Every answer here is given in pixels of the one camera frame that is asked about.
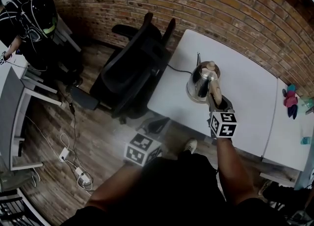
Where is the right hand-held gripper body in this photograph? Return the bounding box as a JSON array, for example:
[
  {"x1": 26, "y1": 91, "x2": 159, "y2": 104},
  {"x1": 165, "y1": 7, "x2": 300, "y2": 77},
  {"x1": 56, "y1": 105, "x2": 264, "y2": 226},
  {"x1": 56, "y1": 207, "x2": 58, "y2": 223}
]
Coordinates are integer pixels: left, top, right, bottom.
[{"x1": 208, "y1": 97, "x2": 238, "y2": 139}]

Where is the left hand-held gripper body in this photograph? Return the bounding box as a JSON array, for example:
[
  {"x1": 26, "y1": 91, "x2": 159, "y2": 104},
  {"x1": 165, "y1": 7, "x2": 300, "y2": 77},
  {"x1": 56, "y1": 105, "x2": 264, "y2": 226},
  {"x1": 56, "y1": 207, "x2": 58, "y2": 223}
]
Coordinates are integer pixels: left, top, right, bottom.
[{"x1": 123, "y1": 116, "x2": 171, "y2": 167}]

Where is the steel kettle with wooden handle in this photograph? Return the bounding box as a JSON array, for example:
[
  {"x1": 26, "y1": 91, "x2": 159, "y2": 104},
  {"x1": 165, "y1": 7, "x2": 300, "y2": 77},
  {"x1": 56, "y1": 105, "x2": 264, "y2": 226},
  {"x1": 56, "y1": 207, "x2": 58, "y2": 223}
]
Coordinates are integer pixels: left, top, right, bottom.
[{"x1": 186, "y1": 51, "x2": 223, "y2": 105}]

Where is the person's left forearm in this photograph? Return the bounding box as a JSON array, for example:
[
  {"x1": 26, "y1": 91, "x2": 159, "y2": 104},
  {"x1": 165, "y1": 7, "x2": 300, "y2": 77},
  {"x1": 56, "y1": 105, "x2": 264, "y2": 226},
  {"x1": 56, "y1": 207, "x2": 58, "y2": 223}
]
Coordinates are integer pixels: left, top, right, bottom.
[{"x1": 84, "y1": 163, "x2": 145, "y2": 212}]

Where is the person's right forearm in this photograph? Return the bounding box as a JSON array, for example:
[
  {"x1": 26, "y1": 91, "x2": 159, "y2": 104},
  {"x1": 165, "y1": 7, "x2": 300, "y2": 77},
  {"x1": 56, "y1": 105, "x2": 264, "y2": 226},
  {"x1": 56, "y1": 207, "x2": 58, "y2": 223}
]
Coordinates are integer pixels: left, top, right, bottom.
[{"x1": 215, "y1": 136, "x2": 256, "y2": 206}]

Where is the black chair base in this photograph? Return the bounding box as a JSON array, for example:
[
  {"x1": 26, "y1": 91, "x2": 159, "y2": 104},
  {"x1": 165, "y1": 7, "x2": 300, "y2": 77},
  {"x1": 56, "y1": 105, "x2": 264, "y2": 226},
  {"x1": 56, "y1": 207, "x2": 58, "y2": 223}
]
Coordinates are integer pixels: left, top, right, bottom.
[{"x1": 261, "y1": 182, "x2": 314, "y2": 226}]

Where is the person's white shoe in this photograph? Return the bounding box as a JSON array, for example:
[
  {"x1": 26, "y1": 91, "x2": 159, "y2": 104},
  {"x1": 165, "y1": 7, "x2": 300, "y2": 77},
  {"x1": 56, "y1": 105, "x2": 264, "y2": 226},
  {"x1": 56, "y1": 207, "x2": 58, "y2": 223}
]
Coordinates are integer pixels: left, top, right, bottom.
[{"x1": 183, "y1": 138, "x2": 198, "y2": 154}]

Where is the person's black clothing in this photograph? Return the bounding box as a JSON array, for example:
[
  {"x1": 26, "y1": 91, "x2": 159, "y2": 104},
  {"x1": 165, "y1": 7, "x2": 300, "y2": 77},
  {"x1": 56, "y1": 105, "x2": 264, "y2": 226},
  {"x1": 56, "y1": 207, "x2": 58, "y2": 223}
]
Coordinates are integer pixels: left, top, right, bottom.
[{"x1": 60, "y1": 151, "x2": 291, "y2": 226}]

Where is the white power adapter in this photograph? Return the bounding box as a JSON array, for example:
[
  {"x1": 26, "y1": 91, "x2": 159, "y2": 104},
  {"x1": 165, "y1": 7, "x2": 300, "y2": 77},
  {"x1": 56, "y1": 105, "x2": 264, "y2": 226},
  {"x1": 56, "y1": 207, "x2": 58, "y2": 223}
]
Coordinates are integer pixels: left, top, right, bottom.
[{"x1": 74, "y1": 167, "x2": 92, "y2": 187}]

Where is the colourful cloth bundle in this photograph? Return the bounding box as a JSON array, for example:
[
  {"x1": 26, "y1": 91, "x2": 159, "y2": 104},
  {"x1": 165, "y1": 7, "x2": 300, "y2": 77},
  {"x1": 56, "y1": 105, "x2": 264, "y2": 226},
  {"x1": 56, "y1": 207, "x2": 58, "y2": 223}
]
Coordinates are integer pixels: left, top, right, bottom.
[{"x1": 282, "y1": 84, "x2": 299, "y2": 118}]

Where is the white power strip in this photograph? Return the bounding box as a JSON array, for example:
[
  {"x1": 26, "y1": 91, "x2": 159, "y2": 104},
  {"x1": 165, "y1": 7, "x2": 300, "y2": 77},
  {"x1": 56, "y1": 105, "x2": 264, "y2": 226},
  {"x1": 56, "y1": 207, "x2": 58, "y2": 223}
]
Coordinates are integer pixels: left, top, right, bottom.
[{"x1": 58, "y1": 147, "x2": 71, "y2": 162}]

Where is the black office chair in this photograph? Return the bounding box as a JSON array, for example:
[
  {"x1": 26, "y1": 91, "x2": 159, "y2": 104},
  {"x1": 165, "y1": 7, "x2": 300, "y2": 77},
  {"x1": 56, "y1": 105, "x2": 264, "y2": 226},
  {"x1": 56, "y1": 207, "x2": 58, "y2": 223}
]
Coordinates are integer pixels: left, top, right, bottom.
[{"x1": 70, "y1": 11, "x2": 177, "y2": 125}]

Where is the green translucent container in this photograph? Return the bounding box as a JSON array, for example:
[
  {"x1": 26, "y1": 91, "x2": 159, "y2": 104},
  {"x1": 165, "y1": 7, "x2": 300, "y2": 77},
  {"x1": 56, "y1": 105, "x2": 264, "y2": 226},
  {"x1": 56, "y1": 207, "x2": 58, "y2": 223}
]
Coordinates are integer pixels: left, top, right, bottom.
[{"x1": 299, "y1": 97, "x2": 314, "y2": 116}]

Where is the white side desk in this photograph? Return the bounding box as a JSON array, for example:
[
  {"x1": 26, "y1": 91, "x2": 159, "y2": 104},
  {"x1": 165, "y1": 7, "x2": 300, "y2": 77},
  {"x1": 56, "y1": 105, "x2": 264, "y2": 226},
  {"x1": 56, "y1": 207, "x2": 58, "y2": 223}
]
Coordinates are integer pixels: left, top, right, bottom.
[{"x1": 0, "y1": 67, "x2": 63, "y2": 172}]

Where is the black metal rack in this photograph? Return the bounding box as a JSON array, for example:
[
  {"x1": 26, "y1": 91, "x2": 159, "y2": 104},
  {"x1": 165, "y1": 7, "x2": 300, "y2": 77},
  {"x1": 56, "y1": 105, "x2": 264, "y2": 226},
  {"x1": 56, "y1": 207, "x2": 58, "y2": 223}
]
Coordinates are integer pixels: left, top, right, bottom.
[{"x1": 0, "y1": 187, "x2": 34, "y2": 226}]

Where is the black kettle power cable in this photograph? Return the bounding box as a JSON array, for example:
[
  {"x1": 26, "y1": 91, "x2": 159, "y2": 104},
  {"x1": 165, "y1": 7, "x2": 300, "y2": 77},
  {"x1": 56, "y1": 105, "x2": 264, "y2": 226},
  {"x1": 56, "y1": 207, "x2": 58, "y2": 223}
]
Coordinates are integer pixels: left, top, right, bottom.
[{"x1": 167, "y1": 64, "x2": 193, "y2": 75}]

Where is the black floor cable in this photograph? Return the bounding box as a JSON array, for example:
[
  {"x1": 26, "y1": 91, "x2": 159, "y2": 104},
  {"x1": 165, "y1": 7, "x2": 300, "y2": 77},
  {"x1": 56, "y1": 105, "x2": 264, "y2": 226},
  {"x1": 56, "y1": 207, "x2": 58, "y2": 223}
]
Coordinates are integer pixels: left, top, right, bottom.
[{"x1": 57, "y1": 85, "x2": 85, "y2": 172}]

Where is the white floor cable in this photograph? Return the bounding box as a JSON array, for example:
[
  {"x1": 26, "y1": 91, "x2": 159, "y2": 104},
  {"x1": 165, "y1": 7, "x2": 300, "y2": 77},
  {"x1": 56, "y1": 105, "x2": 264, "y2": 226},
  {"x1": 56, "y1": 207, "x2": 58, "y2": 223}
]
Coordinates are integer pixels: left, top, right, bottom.
[{"x1": 24, "y1": 114, "x2": 95, "y2": 192}]

